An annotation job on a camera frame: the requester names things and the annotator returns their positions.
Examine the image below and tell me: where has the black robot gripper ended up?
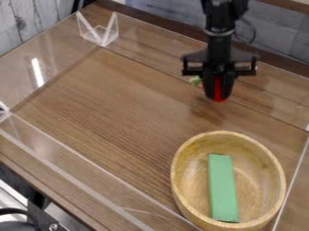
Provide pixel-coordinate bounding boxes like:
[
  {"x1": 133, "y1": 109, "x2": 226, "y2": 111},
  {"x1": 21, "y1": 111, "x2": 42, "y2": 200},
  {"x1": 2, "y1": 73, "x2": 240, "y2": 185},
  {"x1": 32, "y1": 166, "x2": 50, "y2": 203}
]
[{"x1": 180, "y1": 30, "x2": 259, "y2": 100}]

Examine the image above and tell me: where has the red plush fruit green leaf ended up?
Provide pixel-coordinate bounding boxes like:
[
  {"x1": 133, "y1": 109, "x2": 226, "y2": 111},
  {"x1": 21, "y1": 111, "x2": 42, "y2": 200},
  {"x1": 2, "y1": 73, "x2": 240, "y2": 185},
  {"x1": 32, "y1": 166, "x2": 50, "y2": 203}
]
[{"x1": 190, "y1": 76, "x2": 224, "y2": 102}]

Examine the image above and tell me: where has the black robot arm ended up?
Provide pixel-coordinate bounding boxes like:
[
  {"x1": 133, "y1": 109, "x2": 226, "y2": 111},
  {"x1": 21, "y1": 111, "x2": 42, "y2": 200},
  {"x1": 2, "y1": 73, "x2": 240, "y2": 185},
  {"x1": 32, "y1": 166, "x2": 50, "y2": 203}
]
[{"x1": 180, "y1": 0, "x2": 258, "y2": 102}]

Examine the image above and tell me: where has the round wooden bowl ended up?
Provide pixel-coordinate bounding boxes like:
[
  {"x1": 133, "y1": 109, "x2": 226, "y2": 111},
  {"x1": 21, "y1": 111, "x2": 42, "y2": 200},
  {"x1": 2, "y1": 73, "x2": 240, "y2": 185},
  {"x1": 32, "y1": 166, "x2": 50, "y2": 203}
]
[{"x1": 169, "y1": 131, "x2": 286, "y2": 231}]

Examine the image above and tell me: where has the green rectangular block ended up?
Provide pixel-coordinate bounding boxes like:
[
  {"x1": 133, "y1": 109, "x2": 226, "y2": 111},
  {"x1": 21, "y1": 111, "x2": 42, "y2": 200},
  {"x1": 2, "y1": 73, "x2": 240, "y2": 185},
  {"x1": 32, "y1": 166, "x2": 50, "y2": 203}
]
[{"x1": 207, "y1": 153, "x2": 240, "y2": 223}]

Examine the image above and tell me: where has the clear acrylic tray enclosure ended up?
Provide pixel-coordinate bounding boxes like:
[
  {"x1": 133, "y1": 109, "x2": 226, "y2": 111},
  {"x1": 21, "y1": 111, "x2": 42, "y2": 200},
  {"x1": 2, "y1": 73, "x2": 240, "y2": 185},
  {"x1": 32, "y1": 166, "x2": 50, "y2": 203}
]
[{"x1": 0, "y1": 11, "x2": 309, "y2": 231}]

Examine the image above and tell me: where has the black metal mount bracket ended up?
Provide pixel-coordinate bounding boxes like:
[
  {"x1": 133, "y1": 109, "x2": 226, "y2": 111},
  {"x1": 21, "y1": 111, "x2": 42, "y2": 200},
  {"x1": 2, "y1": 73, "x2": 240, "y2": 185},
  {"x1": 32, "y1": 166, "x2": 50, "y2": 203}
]
[{"x1": 28, "y1": 201, "x2": 69, "y2": 231}]

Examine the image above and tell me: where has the black cable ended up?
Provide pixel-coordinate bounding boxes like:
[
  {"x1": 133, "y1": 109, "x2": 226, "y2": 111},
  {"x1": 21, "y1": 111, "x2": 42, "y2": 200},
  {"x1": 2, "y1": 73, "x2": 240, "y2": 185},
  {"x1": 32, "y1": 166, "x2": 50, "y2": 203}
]
[{"x1": 0, "y1": 208, "x2": 41, "y2": 231}]

